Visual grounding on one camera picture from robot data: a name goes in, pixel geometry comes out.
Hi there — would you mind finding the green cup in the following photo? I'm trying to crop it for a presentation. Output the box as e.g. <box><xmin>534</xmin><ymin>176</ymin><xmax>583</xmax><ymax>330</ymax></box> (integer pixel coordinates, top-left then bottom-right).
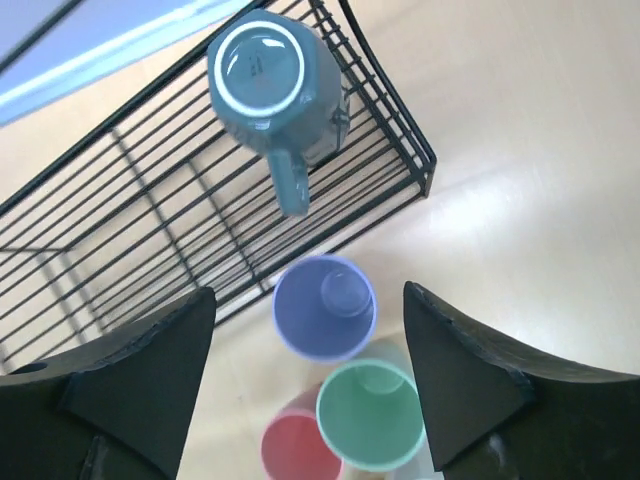
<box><xmin>316</xmin><ymin>339</ymin><xmax>426</xmax><ymax>472</ymax></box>

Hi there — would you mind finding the red cup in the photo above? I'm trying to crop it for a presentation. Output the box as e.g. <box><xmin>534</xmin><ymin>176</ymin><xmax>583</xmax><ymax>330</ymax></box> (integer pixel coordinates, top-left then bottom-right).
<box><xmin>260</xmin><ymin>383</ymin><xmax>344</xmax><ymax>480</ymax></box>

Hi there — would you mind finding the black wire dish rack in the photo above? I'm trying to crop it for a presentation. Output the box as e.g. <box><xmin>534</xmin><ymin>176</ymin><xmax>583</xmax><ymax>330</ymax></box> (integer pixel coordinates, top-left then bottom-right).
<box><xmin>1</xmin><ymin>1</ymin><xmax>437</xmax><ymax>373</ymax></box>

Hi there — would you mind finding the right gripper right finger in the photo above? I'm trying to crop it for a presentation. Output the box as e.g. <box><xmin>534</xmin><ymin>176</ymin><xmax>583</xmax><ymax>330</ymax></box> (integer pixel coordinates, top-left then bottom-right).
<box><xmin>403</xmin><ymin>281</ymin><xmax>639</xmax><ymax>479</ymax></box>

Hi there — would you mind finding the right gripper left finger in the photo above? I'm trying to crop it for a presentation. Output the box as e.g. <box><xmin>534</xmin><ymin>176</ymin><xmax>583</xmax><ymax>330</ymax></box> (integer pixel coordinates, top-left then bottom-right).
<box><xmin>1</xmin><ymin>287</ymin><xmax>216</xmax><ymax>479</ymax></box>

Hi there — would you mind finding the purple cup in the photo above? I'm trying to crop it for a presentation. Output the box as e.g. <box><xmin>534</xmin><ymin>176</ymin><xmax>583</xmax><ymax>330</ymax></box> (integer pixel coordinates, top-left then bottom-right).
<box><xmin>272</xmin><ymin>254</ymin><xmax>378</xmax><ymax>364</ymax></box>

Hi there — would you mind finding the blue-grey mug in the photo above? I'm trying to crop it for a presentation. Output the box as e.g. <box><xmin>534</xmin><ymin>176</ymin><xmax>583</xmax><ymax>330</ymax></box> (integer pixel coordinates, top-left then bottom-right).
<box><xmin>207</xmin><ymin>9</ymin><xmax>350</xmax><ymax>216</ymax></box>

